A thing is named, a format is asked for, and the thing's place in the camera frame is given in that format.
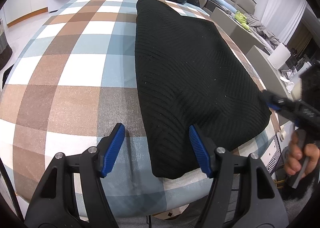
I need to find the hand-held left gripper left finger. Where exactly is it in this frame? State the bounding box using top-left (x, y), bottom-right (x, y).
top-left (24, 123), bottom-right (126, 228)

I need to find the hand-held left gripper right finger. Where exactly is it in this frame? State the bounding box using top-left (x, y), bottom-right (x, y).
top-left (189, 124), bottom-right (288, 228)

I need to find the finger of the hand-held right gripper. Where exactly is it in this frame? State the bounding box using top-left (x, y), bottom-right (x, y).
top-left (261, 90), bottom-right (300, 118)

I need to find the black knit sweater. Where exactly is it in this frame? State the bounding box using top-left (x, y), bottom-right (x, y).
top-left (134, 0), bottom-right (272, 179)

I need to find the person's right forearm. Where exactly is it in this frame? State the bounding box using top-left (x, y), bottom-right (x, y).
top-left (281, 173), bottom-right (318, 204)

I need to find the person's right hand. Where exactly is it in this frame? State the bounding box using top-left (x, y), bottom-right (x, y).
top-left (285, 131), bottom-right (320, 177)

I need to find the grey cabinet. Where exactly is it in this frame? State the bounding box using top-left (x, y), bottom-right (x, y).
top-left (246, 45), bottom-right (293, 98)

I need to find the white paper towel roll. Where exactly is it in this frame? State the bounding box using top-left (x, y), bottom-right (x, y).
top-left (268, 43), bottom-right (292, 69)

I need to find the black white patterned rug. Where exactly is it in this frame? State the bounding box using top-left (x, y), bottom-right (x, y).
top-left (266, 143), bottom-right (283, 174)

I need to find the grey bed blanket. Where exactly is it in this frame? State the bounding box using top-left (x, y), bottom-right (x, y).
top-left (246, 14), bottom-right (280, 48)

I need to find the grey side table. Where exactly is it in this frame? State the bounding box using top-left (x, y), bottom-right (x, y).
top-left (211, 8), bottom-right (253, 55)

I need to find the green face mug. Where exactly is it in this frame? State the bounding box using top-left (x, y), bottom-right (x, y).
top-left (234, 10), bottom-right (248, 22)

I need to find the brown blue checked tablecloth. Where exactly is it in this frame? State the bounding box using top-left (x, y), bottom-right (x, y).
top-left (0, 0), bottom-right (283, 218)

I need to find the white curtain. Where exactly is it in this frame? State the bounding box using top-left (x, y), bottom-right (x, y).
top-left (260, 0), bottom-right (308, 43)

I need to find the light blue pillow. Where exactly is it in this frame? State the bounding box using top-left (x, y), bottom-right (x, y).
top-left (210, 0), bottom-right (235, 10)

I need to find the wicker laundry basket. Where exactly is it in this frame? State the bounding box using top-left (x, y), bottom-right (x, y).
top-left (0, 18), bottom-right (13, 71)

